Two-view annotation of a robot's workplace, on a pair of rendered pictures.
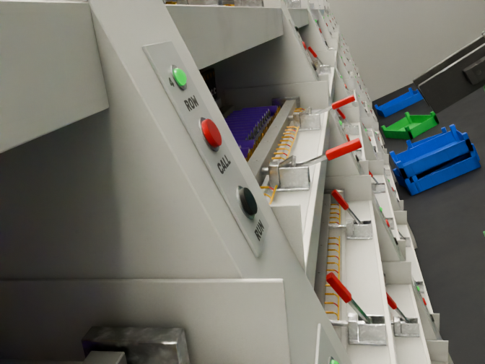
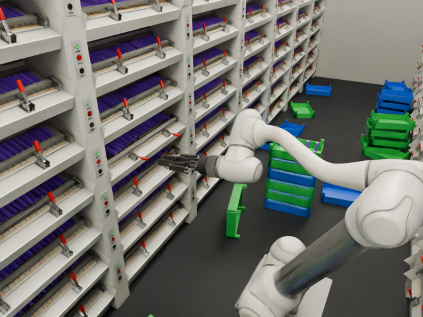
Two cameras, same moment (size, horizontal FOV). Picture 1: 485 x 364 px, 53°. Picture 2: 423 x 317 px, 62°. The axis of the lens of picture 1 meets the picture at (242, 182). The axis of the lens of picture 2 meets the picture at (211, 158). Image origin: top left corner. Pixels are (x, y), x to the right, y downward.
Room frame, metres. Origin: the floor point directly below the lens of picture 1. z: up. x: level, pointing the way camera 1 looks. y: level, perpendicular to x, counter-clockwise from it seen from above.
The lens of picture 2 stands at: (-0.81, -0.58, 1.47)
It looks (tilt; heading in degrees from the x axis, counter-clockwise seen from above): 30 degrees down; 8
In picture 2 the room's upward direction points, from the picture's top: straight up
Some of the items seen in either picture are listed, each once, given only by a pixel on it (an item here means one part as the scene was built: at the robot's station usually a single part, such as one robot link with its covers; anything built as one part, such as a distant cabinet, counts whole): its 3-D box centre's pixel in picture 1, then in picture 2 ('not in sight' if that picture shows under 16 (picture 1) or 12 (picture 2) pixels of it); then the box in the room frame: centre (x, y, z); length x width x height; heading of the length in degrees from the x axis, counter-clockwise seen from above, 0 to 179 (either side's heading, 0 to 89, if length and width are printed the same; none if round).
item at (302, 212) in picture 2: not in sight; (289, 199); (1.19, -0.83, 0.04); 0.30 x 0.20 x 0.08; 76
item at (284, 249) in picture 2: not in sight; (287, 263); (0.24, -0.74, 0.40); 0.18 x 0.16 x 0.22; 154
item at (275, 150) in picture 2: not in sight; (296, 147); (1.19, -0.83, 0.44); 0.30 x 0.20 x 0.08; 76
